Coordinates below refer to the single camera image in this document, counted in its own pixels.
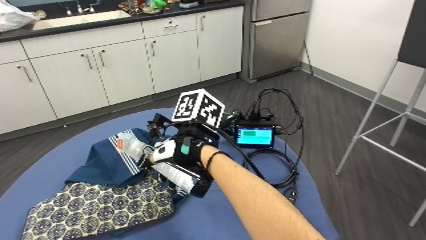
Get stainless steel fridge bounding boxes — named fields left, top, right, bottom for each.
left=240, top=0, right=313, bottom=84

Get navy and cream patterned cloth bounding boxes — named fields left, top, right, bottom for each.
left=20, top=171, right=177, bottom=240

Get white cube with black markers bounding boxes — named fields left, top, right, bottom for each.
left=171, top=87, right=226, bottom=129

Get dark countertop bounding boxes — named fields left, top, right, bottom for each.
left=0, top=0, right=246, bottom=44

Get white plastic bag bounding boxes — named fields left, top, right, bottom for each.
left=0, top=2, right=37, bottom=33

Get black electronics box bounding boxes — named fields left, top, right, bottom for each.
left=222, top=110, right=277, bottom=126

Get white metal stool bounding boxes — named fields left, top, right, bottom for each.
left=334, top=0, right=426, bottom=228

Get metal faucet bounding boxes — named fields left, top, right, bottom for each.
left=57, top=0, right=103, bottom=17

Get white palm camera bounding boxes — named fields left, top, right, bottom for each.
left=152, top=139, right=177, bottom=158

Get white kitchen cabinets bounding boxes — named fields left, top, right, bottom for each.
left=0, top=5, right=245, bottom=135

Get black wrist band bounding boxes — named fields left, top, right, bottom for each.
left=204, top=151, right=233, bottom=172

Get black cables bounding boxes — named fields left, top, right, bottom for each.
left=216, top=87, right=309, bottom=205

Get clear plastic packet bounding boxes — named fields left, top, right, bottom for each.
left=108, top=130, right=213, bottom=198

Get beige sink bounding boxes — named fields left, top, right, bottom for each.
left=32, top=9, right=133, bottom=32

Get pile of items on counter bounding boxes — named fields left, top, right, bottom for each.
left=116, top=0, right=171, bottom=16

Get small black monitor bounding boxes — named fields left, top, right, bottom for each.
left=234, top=123, right=277, bottom=150

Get navy cloth with white stripes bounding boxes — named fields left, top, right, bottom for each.
left=65, top=127, right=180, bottom=188

